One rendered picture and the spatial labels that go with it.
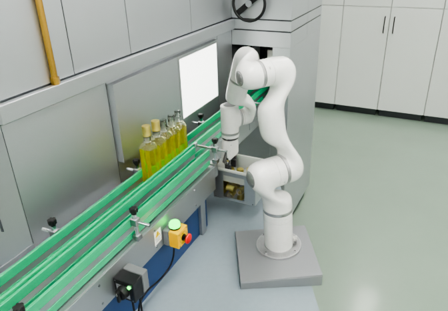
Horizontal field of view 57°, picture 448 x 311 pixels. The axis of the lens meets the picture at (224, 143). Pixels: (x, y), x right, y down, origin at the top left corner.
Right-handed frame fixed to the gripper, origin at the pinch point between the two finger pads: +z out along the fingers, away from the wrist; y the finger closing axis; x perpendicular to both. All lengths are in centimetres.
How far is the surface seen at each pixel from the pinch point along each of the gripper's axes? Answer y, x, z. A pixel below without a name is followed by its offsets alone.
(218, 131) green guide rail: -15.1, -14.8, -9.4
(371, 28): -350, 2, -6
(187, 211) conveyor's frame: 37.8, -1.3, 3.4
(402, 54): -351, 39, 20
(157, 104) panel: 14.0, -29.7, -32.0
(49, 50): 67, -29, -68
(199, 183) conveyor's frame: 26.1, -1.7, -3.8
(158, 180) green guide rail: 43.2, -10.3, -12.0
